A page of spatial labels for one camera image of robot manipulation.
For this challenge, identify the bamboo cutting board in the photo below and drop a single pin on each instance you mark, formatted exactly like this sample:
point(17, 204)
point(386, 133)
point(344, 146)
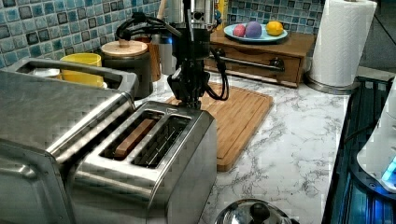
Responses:
point(238, 118)

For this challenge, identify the white paper towel roll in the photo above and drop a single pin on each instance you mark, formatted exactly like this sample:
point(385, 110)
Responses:
point(342, 34)

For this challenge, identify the stainless steel toaster oven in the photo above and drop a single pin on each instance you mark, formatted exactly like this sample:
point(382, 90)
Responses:
point(47, 127)

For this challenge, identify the stainless steel two-slot toaster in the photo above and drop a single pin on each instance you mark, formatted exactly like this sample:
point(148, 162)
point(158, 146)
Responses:
point(165, 179)

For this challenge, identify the light blue plate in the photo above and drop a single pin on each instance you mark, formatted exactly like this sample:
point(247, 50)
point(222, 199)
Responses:
point(264, 38)

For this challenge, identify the Cap'n Crunch cereal box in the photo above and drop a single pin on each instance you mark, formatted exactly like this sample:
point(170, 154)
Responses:
point(222, 7)

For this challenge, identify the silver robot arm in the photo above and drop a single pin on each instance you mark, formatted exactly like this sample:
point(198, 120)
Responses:
point(193, 21)

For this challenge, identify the grey metal tray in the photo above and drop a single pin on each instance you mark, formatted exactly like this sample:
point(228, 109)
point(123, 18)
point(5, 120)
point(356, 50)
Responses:
point(128, 81)

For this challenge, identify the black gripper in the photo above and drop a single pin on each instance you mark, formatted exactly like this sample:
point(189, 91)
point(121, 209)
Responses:
point(190, 79)

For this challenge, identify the yellow lemon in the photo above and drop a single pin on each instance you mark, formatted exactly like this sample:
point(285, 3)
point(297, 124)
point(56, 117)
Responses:
point(274, 28)

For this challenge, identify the wooden toast slice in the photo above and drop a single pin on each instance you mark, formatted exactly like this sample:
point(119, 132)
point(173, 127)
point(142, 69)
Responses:
point(131, 141)

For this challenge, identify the grey plastic cup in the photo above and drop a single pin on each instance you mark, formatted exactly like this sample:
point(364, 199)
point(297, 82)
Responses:
point(168, 61)

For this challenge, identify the wooden spoon handle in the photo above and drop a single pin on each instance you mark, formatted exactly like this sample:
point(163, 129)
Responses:
point(161, 9)

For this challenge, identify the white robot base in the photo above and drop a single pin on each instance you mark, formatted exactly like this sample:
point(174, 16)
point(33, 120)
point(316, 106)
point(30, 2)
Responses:
point(377, 157)

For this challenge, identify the dark canister with wooden lid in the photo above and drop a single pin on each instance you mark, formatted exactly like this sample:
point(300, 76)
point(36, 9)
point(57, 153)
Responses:
point(133, 57)

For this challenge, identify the wooden drawer box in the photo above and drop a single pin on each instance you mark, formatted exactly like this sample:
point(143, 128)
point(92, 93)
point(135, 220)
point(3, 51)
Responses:
point(282, 62)

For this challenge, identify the pink ball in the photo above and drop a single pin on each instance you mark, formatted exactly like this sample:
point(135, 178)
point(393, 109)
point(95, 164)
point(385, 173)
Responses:
point(239, 30)

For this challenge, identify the steel paper towel holder base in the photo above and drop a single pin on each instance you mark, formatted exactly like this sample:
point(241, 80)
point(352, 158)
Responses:
point(317, 86)

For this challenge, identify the steel pot lid black knob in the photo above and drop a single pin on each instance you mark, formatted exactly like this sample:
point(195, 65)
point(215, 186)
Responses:
point(253, 211)

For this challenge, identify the yellow cup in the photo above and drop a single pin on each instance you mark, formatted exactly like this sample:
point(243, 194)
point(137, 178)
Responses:
point(80, 75)

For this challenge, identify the purple ball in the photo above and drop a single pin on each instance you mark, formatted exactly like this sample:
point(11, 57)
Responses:
point(253, 29)

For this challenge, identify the brown wooden utensil holder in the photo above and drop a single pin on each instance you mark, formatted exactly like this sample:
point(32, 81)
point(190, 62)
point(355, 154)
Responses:
point(154, 57)

